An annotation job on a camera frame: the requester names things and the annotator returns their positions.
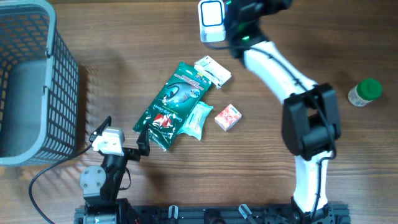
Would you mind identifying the white blue plaster pack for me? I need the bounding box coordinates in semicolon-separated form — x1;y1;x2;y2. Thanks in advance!
194;55;232;89

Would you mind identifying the left black cable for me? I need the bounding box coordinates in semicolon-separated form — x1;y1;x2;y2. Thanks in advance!
27;144;94;224

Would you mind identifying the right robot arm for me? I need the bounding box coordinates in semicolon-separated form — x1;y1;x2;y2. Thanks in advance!
224;0;341;223

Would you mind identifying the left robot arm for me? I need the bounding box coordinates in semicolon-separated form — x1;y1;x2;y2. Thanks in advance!
74;116;150;224

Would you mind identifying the teal tissue pack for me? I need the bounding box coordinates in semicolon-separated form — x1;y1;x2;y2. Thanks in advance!
177;101;213;141

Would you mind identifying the green 3M glove package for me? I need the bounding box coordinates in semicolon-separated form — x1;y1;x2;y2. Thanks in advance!
132;62;211;151

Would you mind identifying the grey plastic mesh basket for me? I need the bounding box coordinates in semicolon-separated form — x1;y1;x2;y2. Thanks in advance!
1;1;80;166

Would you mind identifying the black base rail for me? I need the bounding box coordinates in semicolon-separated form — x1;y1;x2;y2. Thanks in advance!
73;203;351;224

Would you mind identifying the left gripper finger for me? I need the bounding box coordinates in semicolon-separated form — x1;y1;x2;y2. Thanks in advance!
136;124;150;156
89;116;111;140

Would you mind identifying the green lid jar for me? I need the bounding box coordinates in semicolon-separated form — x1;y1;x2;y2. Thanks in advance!
348;78;382;107

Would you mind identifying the white barcode scanner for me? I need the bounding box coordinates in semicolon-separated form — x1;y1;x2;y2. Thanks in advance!
198;0;226;43

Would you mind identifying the small red white box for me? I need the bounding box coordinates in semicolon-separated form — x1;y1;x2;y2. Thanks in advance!
215;104;242;131

